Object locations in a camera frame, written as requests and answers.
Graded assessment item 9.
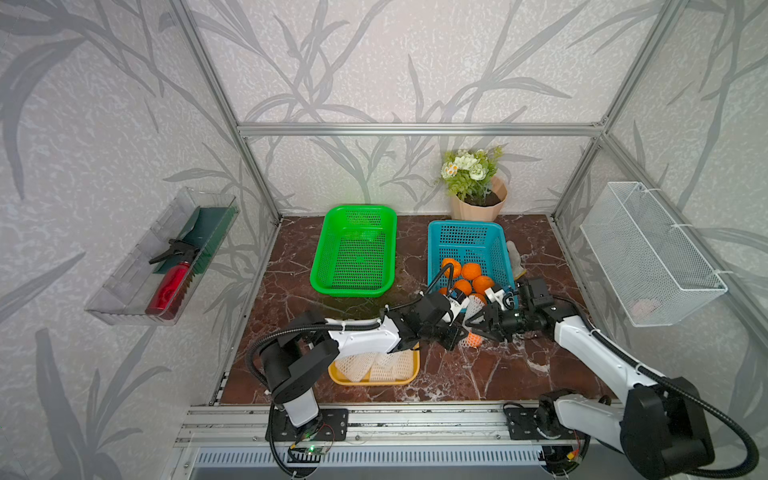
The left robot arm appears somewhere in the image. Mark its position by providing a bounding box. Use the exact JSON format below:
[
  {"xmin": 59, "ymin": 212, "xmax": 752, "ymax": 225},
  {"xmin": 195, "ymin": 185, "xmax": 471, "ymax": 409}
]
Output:
[{"xmin": 244, "ymin": 282, "xmax": 469, "ymax": 429}]

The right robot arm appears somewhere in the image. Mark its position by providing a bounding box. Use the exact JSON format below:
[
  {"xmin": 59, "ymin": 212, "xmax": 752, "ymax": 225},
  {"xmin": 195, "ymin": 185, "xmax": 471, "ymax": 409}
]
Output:
[{"xmin": 465, "ymin": 278, "xmax": 760, "ymax": 479}]

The white yellow work glove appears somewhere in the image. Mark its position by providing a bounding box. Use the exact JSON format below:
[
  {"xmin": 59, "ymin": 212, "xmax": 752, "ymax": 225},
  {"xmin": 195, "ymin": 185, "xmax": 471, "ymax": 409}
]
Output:
[{"xmin": 506, "ymin": 240, "xmax": 526, "ymax": 280}]

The teal plastic basket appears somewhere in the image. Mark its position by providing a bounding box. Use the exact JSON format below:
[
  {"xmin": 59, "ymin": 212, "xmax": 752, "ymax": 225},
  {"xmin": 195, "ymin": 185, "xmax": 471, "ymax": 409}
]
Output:
[{"xmin": 426, "ymin": 220, "xmax": 516, "ymax": 295}]

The green plastic basket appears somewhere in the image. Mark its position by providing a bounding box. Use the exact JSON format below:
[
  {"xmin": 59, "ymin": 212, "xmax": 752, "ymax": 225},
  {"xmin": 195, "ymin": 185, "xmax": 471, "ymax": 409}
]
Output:
[{"xmin": 310, "ymin": 205, "xmax": 397, "ymax": 298}]

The yellow plastic tray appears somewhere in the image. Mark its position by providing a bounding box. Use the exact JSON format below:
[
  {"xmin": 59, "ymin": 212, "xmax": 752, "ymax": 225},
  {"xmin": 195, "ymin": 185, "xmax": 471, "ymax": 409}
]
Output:
[{"xmin": 328, "ymin": 350, "xmax": 420, "ymax": 387}]

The potted white flower plant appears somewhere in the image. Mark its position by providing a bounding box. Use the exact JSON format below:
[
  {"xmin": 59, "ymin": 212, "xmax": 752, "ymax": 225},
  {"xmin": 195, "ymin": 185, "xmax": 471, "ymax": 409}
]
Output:
[{"xmin": 440, "ymin": 146, "xmax": 507, "ymax": 222}]

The dark green dustpan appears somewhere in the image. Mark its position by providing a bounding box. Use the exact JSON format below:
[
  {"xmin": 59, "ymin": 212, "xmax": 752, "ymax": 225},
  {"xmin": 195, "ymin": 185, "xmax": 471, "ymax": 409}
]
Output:
[{"xmin": 154, "ymin": 206, "xmax": 239, "ymax": 275}]

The red black spray bottle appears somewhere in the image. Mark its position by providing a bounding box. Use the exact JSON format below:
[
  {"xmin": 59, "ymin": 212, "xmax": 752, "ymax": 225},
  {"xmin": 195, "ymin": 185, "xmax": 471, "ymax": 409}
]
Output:
[{"xmin": 145, "ymin": 239, "xmax": 199, "ymax": 320}]

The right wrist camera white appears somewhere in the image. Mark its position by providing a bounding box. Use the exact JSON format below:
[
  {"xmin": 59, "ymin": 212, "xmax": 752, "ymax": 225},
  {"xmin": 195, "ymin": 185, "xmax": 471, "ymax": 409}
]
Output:
[{"xmin": 483, "ymin": 285, "xmax": 513, "ymax": 311}]

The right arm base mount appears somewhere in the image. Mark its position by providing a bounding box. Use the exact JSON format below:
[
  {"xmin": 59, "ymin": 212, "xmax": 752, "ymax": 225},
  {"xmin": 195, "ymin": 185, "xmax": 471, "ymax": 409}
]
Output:
[{"xmin": 502, "ymin": 402, "xmax": 561, "ymax": 441}]

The white wire mesh basket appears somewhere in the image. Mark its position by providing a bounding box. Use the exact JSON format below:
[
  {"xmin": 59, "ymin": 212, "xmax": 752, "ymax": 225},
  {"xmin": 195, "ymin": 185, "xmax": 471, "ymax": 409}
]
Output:
[{"xmin": 581, "ymin": 181, "xmax": 728, "ymax": 328}]

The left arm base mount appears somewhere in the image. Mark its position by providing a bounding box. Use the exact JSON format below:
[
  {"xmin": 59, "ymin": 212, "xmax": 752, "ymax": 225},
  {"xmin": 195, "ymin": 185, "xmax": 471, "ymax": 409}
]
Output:
[{"xmin": 267, "ymin": 408, "xmax": 349, "ymax": 442}]

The aluminium front rail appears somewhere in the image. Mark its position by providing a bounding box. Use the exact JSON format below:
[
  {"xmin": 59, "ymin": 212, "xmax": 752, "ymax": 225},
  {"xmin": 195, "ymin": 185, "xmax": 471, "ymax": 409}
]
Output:
[{"xmin": 173, "ymin": 401, "xmax": 597, "ymax": 448}]

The clear plastic wall bin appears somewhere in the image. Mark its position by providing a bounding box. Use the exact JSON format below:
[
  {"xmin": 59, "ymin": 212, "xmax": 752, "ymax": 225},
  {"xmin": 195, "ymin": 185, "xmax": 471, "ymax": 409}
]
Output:
[{"xmin": 85, "ymin": 187, "xmax": 239, "ymax": 326}]

